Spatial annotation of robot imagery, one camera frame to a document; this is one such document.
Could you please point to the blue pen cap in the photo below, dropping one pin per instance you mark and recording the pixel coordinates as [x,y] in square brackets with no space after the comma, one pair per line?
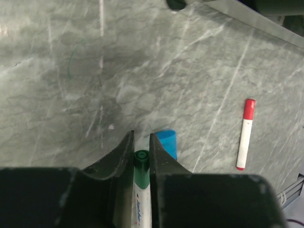
[168,140]

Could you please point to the green pen cap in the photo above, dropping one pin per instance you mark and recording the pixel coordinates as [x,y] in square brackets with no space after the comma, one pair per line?
[141,169]

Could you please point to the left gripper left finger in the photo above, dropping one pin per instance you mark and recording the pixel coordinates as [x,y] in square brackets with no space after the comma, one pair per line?
[99,196]

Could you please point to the white pen green tip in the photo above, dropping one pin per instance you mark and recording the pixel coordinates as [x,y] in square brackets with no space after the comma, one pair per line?
[142,199]

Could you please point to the red pen cap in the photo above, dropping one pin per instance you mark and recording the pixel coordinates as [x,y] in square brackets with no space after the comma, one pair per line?
[249,109]

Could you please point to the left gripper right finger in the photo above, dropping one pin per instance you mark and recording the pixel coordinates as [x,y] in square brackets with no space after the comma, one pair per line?
[182,199]

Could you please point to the aluminium rail frame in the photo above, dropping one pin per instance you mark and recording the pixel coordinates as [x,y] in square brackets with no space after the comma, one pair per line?
[290,194]

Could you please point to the metal dish rack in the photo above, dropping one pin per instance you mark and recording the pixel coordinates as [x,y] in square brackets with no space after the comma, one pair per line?
[283,19]

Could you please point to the white pen red tip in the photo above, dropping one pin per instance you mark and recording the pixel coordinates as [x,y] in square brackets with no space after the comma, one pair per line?
[244,144]

